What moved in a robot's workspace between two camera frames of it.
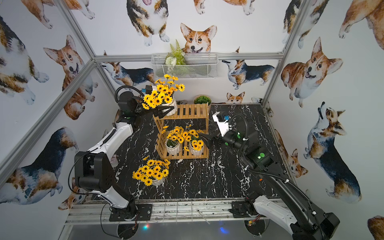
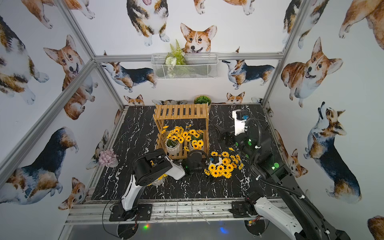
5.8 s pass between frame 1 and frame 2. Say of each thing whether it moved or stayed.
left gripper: moved
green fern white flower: stayed
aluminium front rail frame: stayed
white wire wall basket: stayed
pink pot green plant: stayed
